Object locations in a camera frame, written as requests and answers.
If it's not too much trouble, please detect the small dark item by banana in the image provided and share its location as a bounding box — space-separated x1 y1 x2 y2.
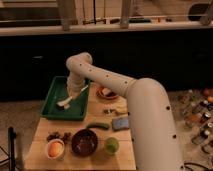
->
103 108 115 114

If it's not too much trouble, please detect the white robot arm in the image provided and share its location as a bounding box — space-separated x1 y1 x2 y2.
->
66 52 185 171

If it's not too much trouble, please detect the spice jar rack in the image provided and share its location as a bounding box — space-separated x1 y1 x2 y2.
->
179 89 213 154

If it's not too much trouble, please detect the green cup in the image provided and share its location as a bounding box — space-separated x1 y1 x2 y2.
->
104 137 119 155

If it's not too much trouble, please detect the green cucumber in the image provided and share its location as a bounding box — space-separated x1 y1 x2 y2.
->
86 122 110 130

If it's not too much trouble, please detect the black cable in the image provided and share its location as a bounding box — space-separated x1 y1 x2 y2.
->
183 161 213 171

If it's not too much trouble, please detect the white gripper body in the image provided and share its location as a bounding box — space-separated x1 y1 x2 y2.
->
67 82 84 99

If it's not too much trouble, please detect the dark red bowl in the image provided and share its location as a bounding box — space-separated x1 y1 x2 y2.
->
71 129 98 157

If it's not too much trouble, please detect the blue sponge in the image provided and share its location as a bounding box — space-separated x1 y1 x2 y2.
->
112 117 129 131

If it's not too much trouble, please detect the wooden block on plate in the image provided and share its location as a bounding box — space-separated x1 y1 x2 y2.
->
101 88 112 96

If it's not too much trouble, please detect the black stand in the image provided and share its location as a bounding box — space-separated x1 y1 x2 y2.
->
0 127 16 171

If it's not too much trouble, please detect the green plastic tray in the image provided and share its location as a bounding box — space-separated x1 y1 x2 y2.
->
41 76 90 121

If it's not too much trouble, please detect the white cup with orange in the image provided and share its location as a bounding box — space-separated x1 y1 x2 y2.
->
45 139 65 160

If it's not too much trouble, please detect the yellow banana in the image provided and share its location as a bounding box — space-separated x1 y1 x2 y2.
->
115 106 128 115

